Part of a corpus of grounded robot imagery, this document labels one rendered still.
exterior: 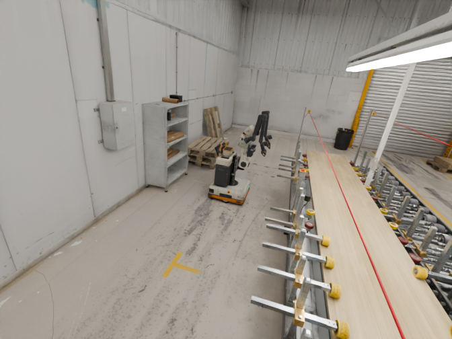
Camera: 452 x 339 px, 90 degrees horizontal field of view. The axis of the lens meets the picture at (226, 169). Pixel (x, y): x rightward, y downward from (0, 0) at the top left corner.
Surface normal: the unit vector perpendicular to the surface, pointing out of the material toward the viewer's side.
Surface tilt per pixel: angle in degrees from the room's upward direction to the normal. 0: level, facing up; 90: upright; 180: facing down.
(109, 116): 90
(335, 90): 90
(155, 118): 90
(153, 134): 90
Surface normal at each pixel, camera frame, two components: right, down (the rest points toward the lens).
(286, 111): -0.28, 0.35
